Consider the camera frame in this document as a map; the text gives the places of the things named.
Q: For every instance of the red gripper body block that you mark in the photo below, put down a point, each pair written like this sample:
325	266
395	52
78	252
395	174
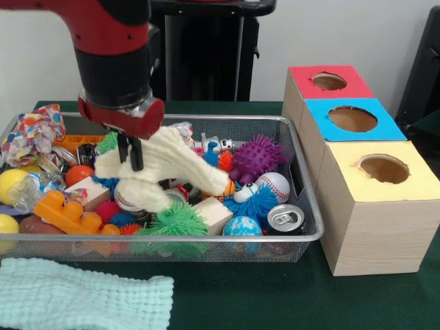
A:
127	120

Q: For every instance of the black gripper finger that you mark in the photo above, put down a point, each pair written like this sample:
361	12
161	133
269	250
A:
122	148
136	155

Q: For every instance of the cream yellow muslin cloth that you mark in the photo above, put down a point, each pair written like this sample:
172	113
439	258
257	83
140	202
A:
172	165

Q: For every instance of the purple spiky ball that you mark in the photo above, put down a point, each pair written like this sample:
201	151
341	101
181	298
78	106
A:
257	158

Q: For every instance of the mint green muslin cloth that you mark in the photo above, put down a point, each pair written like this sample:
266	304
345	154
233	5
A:
82	295

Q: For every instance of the clear mesh bin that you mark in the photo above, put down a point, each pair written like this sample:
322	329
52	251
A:
227	249

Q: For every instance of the wooden box with three holes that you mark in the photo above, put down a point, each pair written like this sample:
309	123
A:
371	227

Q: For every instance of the orange and black ball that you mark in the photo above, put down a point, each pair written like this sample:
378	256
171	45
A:
79	175

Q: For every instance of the large green spiky ball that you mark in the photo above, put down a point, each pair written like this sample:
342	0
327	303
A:
175	223

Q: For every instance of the orange plastic toy piece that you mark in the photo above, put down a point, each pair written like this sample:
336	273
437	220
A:
65	213

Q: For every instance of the wooden cube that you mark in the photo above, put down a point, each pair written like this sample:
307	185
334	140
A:
214	213

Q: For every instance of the blue spiky ball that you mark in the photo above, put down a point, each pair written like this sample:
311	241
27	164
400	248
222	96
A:
251	204

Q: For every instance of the small globe ball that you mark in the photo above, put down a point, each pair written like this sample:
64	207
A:
242	228

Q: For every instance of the white baseball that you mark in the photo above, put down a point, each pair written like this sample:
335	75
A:
275	187

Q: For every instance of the silver can with pull tab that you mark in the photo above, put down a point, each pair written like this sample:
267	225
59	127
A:
285	220

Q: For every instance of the dark green table cloth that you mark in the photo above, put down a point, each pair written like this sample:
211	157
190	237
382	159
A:
275	295

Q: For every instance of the black chair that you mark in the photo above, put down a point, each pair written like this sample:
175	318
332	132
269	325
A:
423	75

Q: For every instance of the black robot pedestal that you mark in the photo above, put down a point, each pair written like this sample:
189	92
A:
206	55

